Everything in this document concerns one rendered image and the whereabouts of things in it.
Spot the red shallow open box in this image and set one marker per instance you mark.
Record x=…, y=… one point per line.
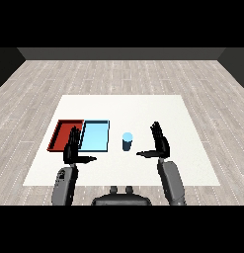
x=62, y=135

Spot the small blue can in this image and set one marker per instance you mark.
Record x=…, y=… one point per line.
x=127, y=142

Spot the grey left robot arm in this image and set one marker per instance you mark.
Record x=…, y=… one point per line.
x=63, y=186

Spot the dark grey robot body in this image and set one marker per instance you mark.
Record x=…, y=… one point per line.
x=122, y=198

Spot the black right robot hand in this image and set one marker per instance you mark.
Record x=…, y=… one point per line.
x=161, y=148

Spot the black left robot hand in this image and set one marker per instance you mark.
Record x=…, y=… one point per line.
x=71, y=152

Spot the light blue shallow open box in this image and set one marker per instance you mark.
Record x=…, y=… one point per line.
x=95, y=135

